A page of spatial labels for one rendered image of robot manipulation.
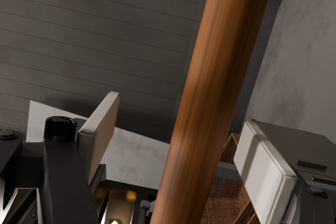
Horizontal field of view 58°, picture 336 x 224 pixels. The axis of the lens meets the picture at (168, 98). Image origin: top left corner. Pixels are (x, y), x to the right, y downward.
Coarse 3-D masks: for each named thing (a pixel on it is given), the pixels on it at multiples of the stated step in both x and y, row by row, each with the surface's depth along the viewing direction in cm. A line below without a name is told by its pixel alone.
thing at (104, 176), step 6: (102, 168) 172; (102, 174) 169; (96, 180) 160; (102, 180) 169; (96, 186) 155; (102, 186) 170; (90, 192) 149; (96, 192) 155; (102, 192) 170; (96, 198) 156; (102, 198) 171; (96, 204) 156; (102, 204) 172; (96, 210) 157
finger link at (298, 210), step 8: (304, 184) 13; (304, 192) 12; (312, 192) 12; (320, 192) 12; (296, 200) 13; (304, 200) 12; (312, 200) 12; (320, 200) 12; (328, 200) 12; (296, 208) 12; (304, 208) 11; (312, 208) 11; (320, 208) 11; (328, 208) 12; (296, 216) 11; (304, 216) 11; (312, 216) 11; (320, 216) 11; (328, 216) 11
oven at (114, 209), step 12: (108, 180) 188; (120, 192) 183; (132, 192) 183; (144, 192) 184; (156, 192) 187; (36, 204) 154; (108, 204) 186; (120, 204) 186; (132, 204) 185; (24, 216) 144; (36, 216) 146; (108, 216) 188; (120, 216) 188
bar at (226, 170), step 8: (224, 168) 106; (232, 168) 107; (216, 176) 109; (224, 176) 107; (232, 176) 107; (312, 184) 109; (320, 184) 110; (328, 184) 112; (328, 192) 109; (144, 200) 114; (144, 208) 111; (152, 208) 113; (144, 216) 107
